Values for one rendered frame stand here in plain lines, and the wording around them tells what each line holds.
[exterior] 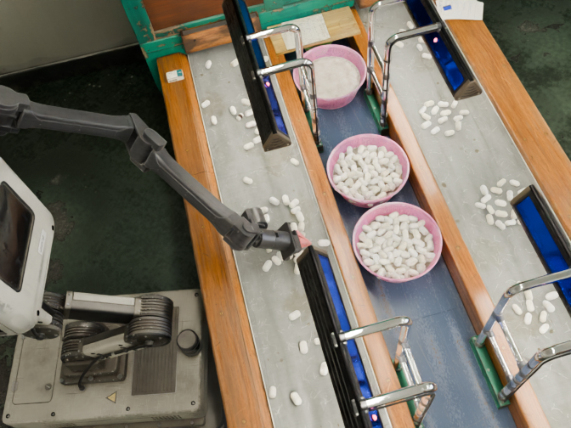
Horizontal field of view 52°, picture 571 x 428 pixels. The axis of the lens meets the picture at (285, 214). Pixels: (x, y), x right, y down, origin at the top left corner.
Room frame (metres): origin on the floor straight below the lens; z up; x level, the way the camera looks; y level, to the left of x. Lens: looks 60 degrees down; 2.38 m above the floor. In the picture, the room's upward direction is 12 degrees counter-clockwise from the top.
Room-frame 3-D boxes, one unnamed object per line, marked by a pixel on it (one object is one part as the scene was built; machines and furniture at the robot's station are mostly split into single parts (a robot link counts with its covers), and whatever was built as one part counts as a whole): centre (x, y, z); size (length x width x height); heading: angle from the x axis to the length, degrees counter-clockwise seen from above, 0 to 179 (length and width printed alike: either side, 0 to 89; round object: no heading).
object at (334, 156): (1.05, -0.29, 0.72); 0.27 x 0.27 x 0.10
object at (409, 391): (0.33, -0.15, 0.90); 0.20 x 0.19 x 0.45; 4
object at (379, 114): (1.33, -0.47, 0.90); 0.20 x 0.19 x 0.45; 4
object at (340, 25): (1.71, -0.24, 0.77); 0.33 x 0.15 x 0.01; 94
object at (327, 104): (1.49, -0.26, 0.72); 0.27 x 0.27 x 0.10
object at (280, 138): (1.30, 0.01, 1.08); 0.62 x 0.08 x 0.07; 4
